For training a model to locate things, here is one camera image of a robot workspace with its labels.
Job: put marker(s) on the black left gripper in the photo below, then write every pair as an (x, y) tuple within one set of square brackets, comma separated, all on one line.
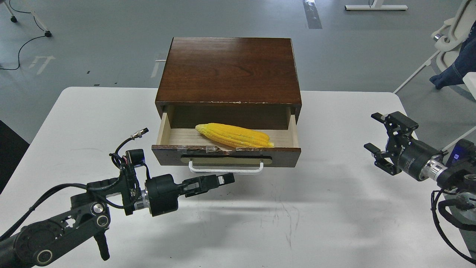
[(163, 192)]

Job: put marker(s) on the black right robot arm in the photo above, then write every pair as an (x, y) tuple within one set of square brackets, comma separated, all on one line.
[(461, 163)]

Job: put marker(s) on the yellow corn cob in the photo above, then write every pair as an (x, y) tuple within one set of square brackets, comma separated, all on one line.
[(234, 136)]

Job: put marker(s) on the dark wooden cabinet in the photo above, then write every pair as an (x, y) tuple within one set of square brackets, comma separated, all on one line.
[(239, 72)]

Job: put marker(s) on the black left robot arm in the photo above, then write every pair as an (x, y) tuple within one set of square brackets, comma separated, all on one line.
[(41, 243)]

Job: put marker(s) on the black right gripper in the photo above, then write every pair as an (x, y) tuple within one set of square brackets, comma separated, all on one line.
[(412, 156)]

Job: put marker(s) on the white office chair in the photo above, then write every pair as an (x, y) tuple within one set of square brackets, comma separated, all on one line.
[(448, 40)]

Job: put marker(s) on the wooden drawer with white handle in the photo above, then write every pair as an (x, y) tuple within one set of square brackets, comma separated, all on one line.
[(185, 146)]

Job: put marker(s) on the white desk foot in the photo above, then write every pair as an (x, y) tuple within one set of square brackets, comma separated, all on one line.
[(375, 5)]

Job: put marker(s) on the blue jeans cloth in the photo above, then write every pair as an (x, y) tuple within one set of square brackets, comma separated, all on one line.
[(465, 63)]

